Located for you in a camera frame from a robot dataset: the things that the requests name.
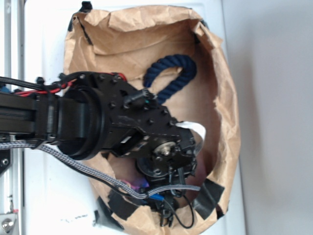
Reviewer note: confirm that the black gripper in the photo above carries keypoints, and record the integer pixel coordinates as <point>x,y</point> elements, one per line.
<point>170,164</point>

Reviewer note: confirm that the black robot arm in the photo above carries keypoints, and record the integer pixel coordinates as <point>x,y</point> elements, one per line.
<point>85,113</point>

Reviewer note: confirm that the black tape piece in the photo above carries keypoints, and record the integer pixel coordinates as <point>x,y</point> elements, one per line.
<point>117,205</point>
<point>208,199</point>

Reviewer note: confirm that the brown paper bag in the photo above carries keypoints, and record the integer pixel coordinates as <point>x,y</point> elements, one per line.
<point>169,51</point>

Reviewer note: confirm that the aluminum rail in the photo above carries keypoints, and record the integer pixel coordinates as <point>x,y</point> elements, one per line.
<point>11,159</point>

